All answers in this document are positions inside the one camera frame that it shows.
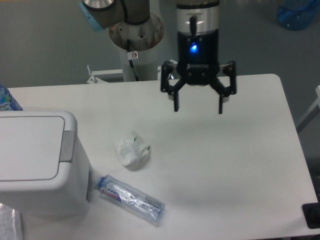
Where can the crumpled white paper wrapper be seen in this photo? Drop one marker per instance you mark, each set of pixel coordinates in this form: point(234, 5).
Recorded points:
point(132, 150)

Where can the crushed clear plastic bottle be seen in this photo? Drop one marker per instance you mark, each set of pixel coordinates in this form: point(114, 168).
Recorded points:
point(130, 198)

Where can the blue labelled bottle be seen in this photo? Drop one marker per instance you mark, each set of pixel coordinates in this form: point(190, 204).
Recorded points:
point(7, 101)

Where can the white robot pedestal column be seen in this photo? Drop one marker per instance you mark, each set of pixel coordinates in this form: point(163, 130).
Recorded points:
point(139, 65)

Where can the white speckled sheet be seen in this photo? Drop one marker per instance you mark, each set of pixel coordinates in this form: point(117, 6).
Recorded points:
point(11, 227)

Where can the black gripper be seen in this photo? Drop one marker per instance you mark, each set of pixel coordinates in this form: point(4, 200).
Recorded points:
point(198, 65)

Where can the black device at table edge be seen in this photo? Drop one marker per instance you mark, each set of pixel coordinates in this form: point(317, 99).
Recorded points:
point(311, 213)

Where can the white frame at right edge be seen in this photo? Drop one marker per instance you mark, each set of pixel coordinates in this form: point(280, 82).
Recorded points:
point(310, 113)

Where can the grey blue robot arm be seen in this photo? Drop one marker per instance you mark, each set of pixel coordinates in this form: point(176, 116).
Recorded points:
point(192, 16)

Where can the large blue water jug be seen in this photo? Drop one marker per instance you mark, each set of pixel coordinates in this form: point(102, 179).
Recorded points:
point(297, 15)

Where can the white push-lid trash can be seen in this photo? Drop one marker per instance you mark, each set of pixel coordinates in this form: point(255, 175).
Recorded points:
point(44, 168)

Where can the white mounting bracket frame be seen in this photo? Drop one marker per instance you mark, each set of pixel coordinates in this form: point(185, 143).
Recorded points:
point(104, 76)

